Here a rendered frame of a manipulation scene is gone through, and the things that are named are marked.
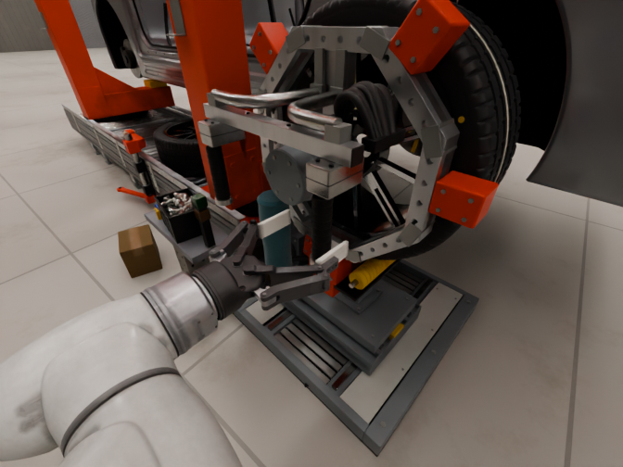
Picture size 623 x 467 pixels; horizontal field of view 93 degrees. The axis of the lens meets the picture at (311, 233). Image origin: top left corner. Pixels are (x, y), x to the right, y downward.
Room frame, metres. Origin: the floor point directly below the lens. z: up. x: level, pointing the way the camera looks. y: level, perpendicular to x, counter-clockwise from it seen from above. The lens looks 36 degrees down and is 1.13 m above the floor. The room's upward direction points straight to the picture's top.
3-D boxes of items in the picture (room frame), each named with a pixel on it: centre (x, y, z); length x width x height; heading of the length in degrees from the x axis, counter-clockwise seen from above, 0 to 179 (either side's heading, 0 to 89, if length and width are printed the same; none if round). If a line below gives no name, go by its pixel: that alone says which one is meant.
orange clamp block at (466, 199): (0.50, -0.29, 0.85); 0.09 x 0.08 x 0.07; 46
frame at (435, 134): (0.72, -0.06, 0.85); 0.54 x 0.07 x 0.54; 46
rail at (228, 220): (2.01, 1.19, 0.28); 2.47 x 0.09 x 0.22; 46
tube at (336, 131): (0.56, -0.05, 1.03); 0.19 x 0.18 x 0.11; 136
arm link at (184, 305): (0.24, 0.16, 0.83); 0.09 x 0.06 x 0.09; 46
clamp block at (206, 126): (0.69, 0.20, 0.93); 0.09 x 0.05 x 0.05; 136
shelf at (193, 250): (1.00, 0.52, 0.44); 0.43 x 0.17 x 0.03; 46
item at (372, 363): (0.86, -0.15, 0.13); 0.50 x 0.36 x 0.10; 46
